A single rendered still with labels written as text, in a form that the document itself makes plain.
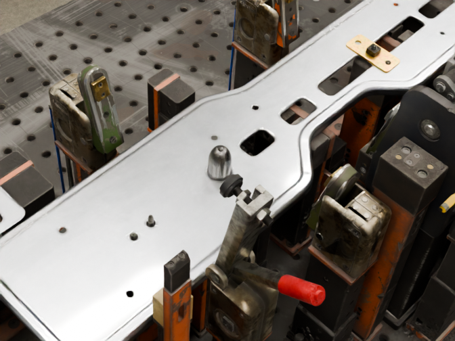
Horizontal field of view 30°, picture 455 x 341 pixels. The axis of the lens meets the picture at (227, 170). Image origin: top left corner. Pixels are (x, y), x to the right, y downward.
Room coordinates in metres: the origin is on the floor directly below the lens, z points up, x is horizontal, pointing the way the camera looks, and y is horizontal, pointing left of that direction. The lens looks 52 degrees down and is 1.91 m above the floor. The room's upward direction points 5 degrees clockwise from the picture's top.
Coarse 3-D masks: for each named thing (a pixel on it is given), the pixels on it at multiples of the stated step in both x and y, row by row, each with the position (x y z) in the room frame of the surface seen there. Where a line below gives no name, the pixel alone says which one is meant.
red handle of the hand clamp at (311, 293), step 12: (240, 264) 0.52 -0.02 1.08; (252, 264) 0.52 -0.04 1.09; (240, 276) 0.51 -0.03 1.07; (252, 276) 0.50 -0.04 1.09; (264, 276) 0.49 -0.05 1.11; (276, 276) 0.49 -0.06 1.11; (288, 276) 0.48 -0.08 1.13; (276, 288) 0.48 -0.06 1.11; (288, 288) 0.47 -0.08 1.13; (300, 288) 0.46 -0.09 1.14; (312, 288) 0.46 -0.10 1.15; (312, 300) 0.45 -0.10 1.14
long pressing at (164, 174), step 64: (384, 0) 1.11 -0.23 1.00; (320, 64) 0.94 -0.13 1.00; (192, 128) 0.79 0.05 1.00; (256, 128) 0.80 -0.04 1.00; (320, 128) 0.82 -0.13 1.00; (64, 192) 0.67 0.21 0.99; (128, 192) 0.67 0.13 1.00; (192, 192) 0.68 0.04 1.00; (0, 256) 0.56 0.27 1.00; (64, 256) 0.56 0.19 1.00; (128, 256) 0.57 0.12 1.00; (192, 256) 0.58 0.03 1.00; (64, 320) 0.48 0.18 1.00; (128, 320) 0.48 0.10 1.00
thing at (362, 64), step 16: (368, 64) 0.97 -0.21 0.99; (352, 80) 0.97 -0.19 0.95; (368, 96) 0.95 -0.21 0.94; (384, 96) 0.93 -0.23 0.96; (352, 112) 0.97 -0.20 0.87; (368, 112) 0.95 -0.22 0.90; (384, 112) 0.95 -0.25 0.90; (352, 128) 0.96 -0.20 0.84; (368, 128) 0.94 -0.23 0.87; (352, 144) 0.96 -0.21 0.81; (352, 160) 0.95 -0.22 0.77
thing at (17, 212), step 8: (0, 192) 0.65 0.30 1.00; (0, 200) 0.64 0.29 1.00; (8, 200) 0.64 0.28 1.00; (0, 208) 0.63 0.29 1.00; (8, 208) 0.63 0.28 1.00; (16, 208) 0.63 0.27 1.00; (8, 216) 0.62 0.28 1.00; (16, 216) 0.62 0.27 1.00; (0, 224) 0.60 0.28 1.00; (8, 224) 0.61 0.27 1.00; (0, 232) 0.59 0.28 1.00
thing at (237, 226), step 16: (240, 176) 0.55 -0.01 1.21; (224, 192) 0.53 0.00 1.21; (240, 192) 0.53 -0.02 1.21; (256, 192) 0.53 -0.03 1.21; (240, 208) 0.51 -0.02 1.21; (256, 208) 0.51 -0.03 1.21; (240, 224) 0.51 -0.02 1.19; (256, 224) 0.52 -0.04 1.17; (224, 240) 0.52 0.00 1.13; (240, 240) 0.50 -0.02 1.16; (224, 256) 0.52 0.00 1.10; (240, 256) 0.52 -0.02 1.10; (224, 272) 0.52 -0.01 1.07
